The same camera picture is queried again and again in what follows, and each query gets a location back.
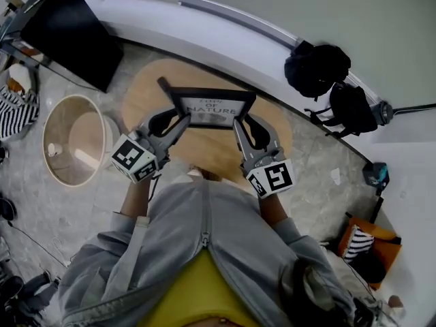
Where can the white paper scrap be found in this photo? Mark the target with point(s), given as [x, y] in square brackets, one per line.
[335, 176]

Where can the black framed nature picture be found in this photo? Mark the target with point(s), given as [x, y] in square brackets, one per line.
[211, 109]

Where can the wooden coffee table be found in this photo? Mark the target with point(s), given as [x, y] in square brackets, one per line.
[204, 152]

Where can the rounded black backpack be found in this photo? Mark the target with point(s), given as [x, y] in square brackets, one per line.
[316, 68]

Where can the short black pole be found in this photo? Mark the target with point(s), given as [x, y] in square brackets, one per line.
[377, 204]

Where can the beige round laundry basket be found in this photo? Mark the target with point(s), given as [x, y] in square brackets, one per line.
[80, 138]

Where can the person's white shoe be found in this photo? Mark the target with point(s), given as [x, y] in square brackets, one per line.
[193, 175]

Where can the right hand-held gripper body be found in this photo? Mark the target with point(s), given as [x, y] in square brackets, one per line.
[272, 177]

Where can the person's grey jacket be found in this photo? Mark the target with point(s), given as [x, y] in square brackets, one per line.
[177, 230]

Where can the person's right forearm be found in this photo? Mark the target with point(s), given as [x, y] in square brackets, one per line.
[272, 211]

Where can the black cabinet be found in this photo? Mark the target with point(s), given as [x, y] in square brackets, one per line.
[75, 36]

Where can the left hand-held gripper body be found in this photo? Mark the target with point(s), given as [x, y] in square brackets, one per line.
[131, 155]

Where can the grey water bottle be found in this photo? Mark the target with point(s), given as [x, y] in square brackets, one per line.
[385, 112]

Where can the striped cushion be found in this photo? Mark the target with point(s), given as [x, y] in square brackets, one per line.
[357, 245]

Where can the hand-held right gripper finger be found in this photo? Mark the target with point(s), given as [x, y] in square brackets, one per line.
[245, 145]
[274, 136]

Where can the person's yellow shirt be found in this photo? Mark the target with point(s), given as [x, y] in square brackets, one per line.
[197, 291]

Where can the cardboard box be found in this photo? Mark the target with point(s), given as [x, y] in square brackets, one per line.
[13, 4]

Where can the person's left forearm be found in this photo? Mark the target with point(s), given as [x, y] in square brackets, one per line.
[136, 199]

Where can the blue box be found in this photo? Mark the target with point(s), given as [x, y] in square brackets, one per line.
[374, 175]

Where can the orange sofa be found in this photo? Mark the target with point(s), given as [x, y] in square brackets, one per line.
[385, 247]

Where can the black white striped cloth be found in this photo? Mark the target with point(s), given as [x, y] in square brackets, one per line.
[15, 114]

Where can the white plush toy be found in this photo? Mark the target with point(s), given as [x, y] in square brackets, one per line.
[18, 77]

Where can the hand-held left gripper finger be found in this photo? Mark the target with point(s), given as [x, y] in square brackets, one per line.
[153, 118]
[175, 133]

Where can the small white cup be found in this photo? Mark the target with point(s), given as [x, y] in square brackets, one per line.
[54, 149]

